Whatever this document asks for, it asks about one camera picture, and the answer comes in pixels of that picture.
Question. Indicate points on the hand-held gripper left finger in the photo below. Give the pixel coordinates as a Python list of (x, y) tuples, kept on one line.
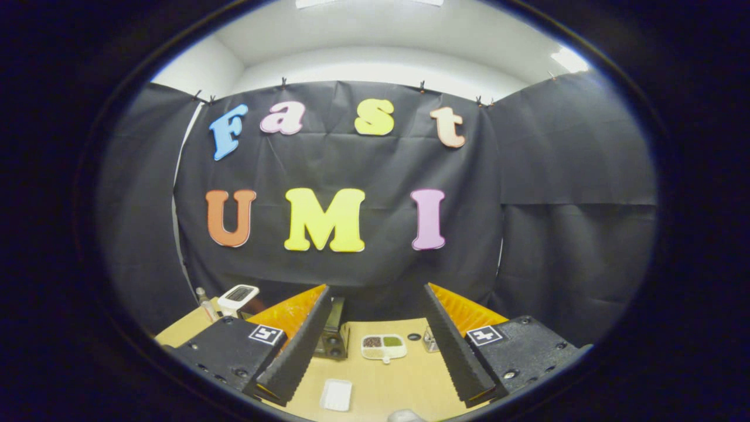
[(302, 346)]

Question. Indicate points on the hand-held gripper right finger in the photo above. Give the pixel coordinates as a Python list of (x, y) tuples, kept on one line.
[(454, 346)]

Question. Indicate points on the black toaster oven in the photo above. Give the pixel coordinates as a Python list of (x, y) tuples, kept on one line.
[(334, 343)]

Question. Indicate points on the white bread toaster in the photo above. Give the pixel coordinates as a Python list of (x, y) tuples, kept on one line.
[(237, 298)]

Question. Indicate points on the white rectangular tray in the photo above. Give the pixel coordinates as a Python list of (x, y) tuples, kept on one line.
[(336, 394)]

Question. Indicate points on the white divided dish with beans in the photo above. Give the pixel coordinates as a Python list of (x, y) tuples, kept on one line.
[(384, 347)]

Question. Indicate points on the white rounded object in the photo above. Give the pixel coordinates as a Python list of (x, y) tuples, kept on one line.
[(404, 417)]

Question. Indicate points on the clear plastic bottle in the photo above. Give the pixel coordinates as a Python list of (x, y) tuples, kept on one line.
[(205, 305)]

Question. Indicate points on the black backdrop cloth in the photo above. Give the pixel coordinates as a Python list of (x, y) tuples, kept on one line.
[(351, 167)]

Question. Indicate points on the small ceiling light panel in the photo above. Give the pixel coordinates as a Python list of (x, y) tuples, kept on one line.
[(568, 59)]

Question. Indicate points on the long ceiling light panel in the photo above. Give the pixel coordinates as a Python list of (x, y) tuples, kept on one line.
[(369, 2)]

